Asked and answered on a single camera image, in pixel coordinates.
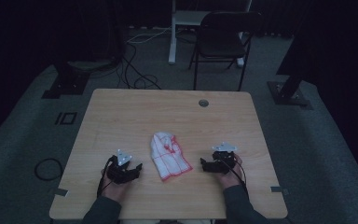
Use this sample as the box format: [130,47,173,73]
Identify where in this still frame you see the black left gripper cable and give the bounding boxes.
[96,156,116,199]

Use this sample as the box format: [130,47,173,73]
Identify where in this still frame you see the black floor tape marker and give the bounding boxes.
[54,111,78,126]

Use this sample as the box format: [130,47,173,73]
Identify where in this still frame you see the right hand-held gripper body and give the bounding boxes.
[210,142,239,175]

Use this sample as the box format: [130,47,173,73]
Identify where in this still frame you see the white floor cable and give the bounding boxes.
[126,26,172,45]

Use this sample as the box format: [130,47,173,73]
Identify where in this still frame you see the coiled black cable loop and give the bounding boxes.
[34,157,65,182]

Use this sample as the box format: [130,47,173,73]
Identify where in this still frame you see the white cloth with red grid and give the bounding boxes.
[149,132,194,182]

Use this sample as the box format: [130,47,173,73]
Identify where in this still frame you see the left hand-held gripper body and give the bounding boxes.
[105,148,139,185]

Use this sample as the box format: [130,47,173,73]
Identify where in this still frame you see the black floor cables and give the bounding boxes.
[117,42,163,91]

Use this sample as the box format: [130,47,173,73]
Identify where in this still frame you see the person's left hand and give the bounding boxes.
[100,169,132,203]

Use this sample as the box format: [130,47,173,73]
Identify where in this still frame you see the black folding chair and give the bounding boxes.
[188,11,264,92]

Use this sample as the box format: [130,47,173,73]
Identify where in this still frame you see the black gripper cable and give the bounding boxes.
[221,158,250,200]
[96,156,116,199]

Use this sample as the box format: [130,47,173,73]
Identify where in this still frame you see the white desk frame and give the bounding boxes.
[168,0,254,68]

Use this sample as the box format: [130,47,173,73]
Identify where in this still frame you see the grey tape strip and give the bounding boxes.
[269,185,291,197]
[53,188,70,198]

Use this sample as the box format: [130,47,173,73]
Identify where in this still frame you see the black stand with base plate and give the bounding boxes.
[267,0,314,110]
[41,0,124,100]

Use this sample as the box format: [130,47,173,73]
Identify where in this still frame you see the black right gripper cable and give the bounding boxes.
[221,158,250,200]

